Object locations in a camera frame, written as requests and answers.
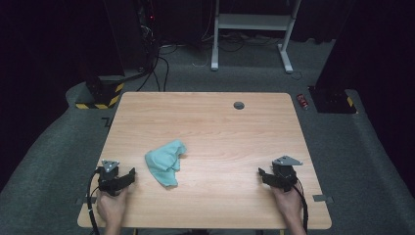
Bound grey tape strip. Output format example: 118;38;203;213
74;196;98;207
311;194;335;205

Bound teal cloth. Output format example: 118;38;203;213
144;139;188;188

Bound dark equipment with red light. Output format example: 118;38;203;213
136;0;161;71

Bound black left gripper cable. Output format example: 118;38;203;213
86;166;103;235

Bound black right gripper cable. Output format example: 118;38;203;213
292;181;309;234

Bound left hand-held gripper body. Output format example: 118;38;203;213
97;159;122;197

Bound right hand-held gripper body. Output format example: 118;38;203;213
272;155;303;193

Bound black base with yellow corner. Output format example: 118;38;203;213
307;85;358;115

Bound black floor cables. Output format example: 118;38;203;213
136;42;180;93

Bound person's right hand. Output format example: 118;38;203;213
271;185;304;227

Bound white metal stand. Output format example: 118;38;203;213
209;0;302;74

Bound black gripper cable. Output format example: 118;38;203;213
86;166;103;235
292;181;309;234

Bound cables under white stand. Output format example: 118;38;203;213
191;29;282;68

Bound person's left hand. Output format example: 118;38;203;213
96;186;130;229

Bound small red object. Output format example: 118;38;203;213
296;93;310;111

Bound black yellow striped base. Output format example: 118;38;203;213
74;74;126;111

